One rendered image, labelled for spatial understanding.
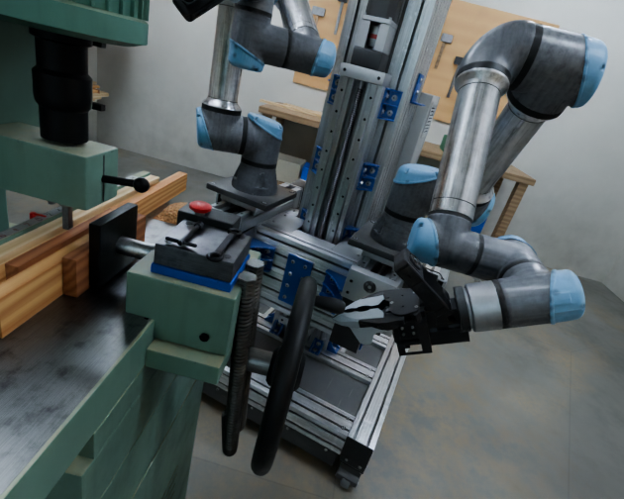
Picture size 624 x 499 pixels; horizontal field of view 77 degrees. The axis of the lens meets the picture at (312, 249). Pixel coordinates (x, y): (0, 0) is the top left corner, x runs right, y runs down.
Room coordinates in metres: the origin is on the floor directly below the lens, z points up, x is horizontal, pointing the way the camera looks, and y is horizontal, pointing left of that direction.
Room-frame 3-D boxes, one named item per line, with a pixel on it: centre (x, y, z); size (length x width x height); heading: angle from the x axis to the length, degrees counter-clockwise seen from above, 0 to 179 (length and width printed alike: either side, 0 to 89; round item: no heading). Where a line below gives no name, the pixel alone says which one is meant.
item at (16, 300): (0.43, 0.30, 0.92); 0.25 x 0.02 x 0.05; 0
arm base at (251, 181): (1.25, 0.24, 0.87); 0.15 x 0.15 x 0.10
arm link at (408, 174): (1.10, -0.24, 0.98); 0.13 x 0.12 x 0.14; 87
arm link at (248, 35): (0.89, 0.22, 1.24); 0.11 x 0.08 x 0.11; 112
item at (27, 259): (0.45, 0.31, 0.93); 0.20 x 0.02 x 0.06; 0
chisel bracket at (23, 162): (0.47, 0.35, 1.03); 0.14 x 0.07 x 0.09; 90
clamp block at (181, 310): (0.46, 0.14, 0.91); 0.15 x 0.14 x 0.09; 0
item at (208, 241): (0.46, 0.14, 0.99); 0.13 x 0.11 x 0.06; 0
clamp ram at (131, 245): (0.46, 0.23, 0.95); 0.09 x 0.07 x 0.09; 0
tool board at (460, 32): (3.76, -0.44, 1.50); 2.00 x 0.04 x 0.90; 87
